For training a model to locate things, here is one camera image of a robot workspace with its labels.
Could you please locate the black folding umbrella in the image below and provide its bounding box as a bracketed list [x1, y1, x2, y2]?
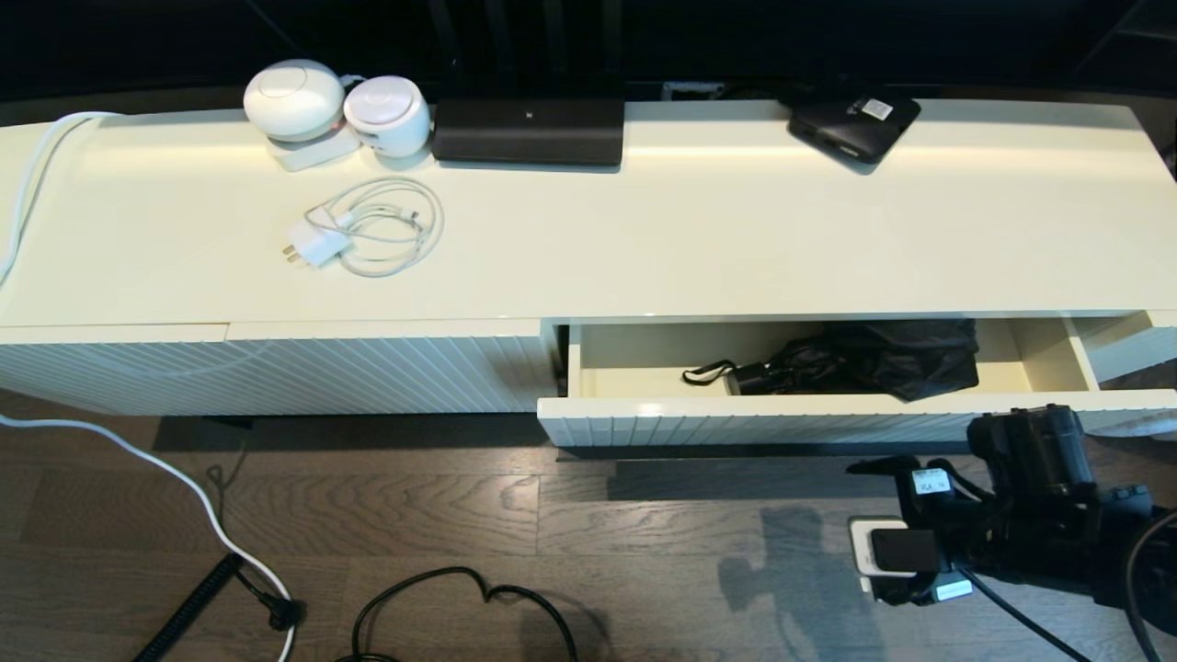
[682, 320, 981, 403]

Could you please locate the cream ribbed-front drawer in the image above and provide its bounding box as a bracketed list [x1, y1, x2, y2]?
[536, 315, 1177, 450]

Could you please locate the white slatted cabinet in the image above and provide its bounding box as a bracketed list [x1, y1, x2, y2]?
[0, 97, 1177, 417]

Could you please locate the white fluffy slipper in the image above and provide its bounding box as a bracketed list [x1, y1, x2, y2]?
[1090, 363, 1177, 439]

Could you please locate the black set-top box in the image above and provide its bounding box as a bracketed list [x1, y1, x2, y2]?
[788, 92, 922, 166]

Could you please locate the black router with antennas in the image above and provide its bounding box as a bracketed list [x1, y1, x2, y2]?
[428, 0, 626, 166]

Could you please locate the small white round device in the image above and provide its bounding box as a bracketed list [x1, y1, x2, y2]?
[343, 75, 432, 160]

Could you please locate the white charger adapter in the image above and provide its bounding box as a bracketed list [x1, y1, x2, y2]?
[281, 221, 352, 268]

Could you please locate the large white round device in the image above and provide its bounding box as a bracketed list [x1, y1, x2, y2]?
[243, 59, 361, 172]

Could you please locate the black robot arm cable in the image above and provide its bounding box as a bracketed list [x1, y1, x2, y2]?
[956, 510, 1177, 662]

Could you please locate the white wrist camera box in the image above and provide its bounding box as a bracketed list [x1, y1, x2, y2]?
[848, 517, 946, 580]

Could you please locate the black looped power cable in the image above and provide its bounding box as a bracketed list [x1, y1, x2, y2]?
[333, 565, 580, 662]

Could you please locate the white coiled charging cable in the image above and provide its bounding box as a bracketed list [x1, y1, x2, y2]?
[305, 177, 446, 278]

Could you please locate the thin black cable with plug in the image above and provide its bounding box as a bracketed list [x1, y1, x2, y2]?
[234, 561, 304, 632]

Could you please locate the white power strip cable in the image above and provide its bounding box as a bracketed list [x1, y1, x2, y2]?
[0, 414, 297, 662]

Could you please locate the black coiled cable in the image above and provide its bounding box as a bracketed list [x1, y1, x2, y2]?
[133, 552, 245, 662]

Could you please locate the thick white cable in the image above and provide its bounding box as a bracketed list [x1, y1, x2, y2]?
[0, 110, 125, 288]

